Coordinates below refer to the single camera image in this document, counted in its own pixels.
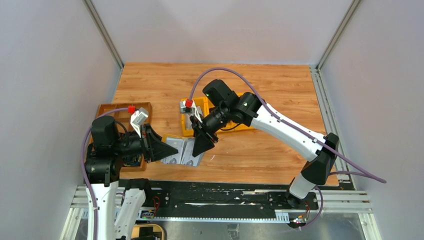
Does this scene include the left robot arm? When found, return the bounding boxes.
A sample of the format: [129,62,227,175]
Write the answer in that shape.
[82,115,179,240]

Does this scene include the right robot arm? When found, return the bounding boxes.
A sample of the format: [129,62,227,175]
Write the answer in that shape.
[184,79,339,208]

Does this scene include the yellow plastic bin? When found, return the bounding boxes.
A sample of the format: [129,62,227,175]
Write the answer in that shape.
[180,86,263,141]

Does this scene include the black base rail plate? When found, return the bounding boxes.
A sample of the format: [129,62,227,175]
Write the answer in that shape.
[115,178,321,220]

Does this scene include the yellow leather card holder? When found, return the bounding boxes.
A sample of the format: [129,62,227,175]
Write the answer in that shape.
[160,134,204,167]

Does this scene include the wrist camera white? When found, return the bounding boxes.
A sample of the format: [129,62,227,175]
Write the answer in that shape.
[130,107,149,138]
[179,99,203,121]

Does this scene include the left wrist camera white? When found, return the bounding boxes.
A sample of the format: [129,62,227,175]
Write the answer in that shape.
[130,107,149,138]

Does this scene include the aluminium frame rails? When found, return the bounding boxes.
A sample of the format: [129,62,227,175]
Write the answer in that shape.
[59,66,382,240]

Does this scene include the cards in yellow bin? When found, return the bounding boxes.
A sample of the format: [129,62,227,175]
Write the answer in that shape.
[184,114,196,130]

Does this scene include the yellow tray with phone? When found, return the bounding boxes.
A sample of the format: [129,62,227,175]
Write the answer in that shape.
[130,223,167,240]

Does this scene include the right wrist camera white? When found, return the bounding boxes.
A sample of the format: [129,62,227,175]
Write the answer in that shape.
[179,99,203,121]

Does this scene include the wooden compartment tray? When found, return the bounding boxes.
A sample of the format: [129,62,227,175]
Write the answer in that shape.
[97,102,153,173]

